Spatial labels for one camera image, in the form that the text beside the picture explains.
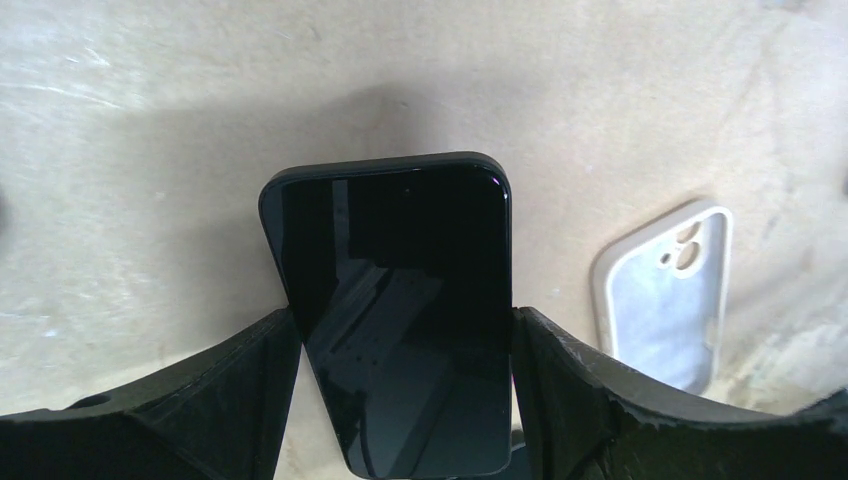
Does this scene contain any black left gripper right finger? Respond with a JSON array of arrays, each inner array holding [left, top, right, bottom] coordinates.
[[512, 307, 847, 479]]

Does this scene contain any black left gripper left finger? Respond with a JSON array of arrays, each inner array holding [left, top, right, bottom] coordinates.
[[1, 309, 301, 479]]

